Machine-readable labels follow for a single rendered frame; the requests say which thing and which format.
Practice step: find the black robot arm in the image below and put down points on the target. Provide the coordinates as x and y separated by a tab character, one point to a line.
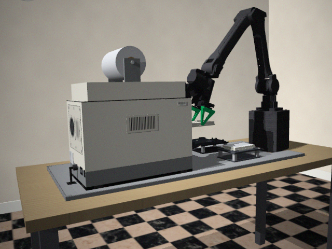
199	81

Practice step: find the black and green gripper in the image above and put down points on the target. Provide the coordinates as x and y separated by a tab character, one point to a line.
203	106

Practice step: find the grey cylinder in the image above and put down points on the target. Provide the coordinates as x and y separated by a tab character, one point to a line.
112	63

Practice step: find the white well plate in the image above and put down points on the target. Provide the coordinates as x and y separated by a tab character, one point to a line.
197	123

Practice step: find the white flat plate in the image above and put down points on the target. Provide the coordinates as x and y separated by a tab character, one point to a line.
238	146

